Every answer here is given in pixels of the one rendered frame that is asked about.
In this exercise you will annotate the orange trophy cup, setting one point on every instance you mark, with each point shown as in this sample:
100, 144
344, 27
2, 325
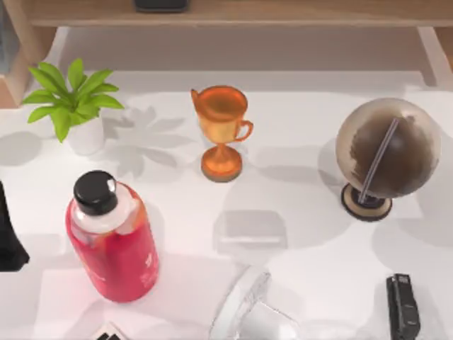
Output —
221, 120

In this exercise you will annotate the red bottle with black cap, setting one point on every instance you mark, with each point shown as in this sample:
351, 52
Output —
113, 244

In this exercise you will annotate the clear glass cup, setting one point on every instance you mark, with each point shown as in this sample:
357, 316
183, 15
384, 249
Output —
255, 308

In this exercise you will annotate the wooden shelf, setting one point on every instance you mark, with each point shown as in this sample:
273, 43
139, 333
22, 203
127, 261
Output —
226, 17

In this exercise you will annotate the brown globe on stand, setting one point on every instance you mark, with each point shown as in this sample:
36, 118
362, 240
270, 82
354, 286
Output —
385, 156

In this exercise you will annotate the green plant in white pot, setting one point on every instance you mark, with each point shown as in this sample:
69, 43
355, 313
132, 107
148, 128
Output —
72, 102

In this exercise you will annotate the black box on shelf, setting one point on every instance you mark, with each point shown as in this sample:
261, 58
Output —
161, 5

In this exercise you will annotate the black and white striped object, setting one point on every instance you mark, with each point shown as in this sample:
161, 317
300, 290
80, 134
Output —
108, 333

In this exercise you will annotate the black stapler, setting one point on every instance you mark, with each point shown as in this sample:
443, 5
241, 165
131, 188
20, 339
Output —
403, 308

